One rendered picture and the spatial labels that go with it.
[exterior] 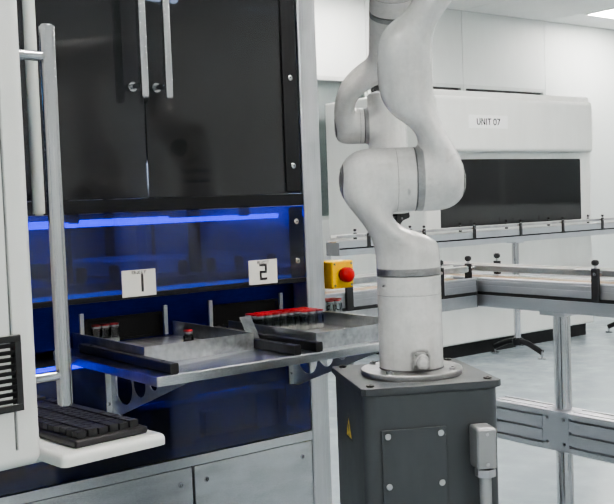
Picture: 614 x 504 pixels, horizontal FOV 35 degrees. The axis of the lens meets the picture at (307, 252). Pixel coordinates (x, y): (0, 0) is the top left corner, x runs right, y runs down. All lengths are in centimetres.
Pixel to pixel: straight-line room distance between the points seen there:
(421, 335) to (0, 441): 75
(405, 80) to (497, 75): 824
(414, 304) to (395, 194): 20
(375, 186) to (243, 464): 93
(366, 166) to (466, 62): 794
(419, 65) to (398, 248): 33
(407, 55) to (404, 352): 53
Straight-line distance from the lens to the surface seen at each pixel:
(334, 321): 241
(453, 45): 960
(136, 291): 223
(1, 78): 155
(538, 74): 1048
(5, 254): 153
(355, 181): 178
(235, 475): 244
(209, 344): 203
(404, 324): 180
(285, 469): 252
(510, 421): 313
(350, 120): 209
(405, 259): 179
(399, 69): 177
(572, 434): 299
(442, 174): 179
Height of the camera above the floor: 119
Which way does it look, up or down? 3 degrees down
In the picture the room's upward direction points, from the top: 2 degrees counter-clockwise
